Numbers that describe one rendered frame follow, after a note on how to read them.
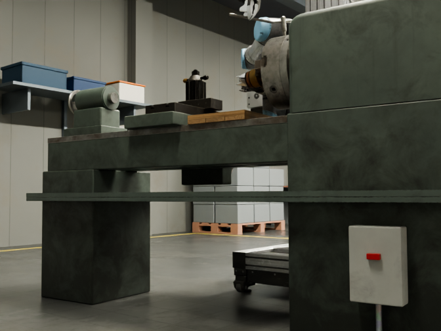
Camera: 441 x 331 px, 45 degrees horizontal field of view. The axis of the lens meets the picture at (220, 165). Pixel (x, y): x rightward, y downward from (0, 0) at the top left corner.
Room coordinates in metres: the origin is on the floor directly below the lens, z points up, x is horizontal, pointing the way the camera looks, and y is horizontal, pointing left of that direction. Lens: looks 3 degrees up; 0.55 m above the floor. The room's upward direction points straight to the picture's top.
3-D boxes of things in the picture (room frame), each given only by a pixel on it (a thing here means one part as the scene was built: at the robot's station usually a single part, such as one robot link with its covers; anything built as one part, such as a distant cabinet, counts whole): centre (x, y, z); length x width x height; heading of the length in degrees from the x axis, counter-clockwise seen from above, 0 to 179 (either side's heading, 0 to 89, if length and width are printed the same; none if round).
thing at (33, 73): (5.56, 1.95, 1.77); 0.54 x 0.40 x 0.21; 141
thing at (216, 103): (2.67, 0.10, 1.00); 0.20 x 0.10 x 0.05; 56
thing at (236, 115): (2.46, -0.08, 0.89); 0.36 x 0.30 x 0.04; 146
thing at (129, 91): (6.50, 1.19, 1.78); 0.42 x 0.35 x 0.23; 141
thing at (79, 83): (6.02, 1.58, 1.75); 0.45 x 0.33 x 0.18; 141
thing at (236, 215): (7.96, -0.28, 0.59); 1.19 x 0.83 x 1.18; 141
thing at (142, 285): (2.99, 0.69, 0.34); 0.44 x 0.40 x 0.68; 146
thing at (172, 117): (2.68, 0.19, 0.90); 0.53 x 0.30 x 0.06; 146
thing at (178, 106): (2.63, 0.16, 0.95); 0.43 x 0.18 x 0.04; 146
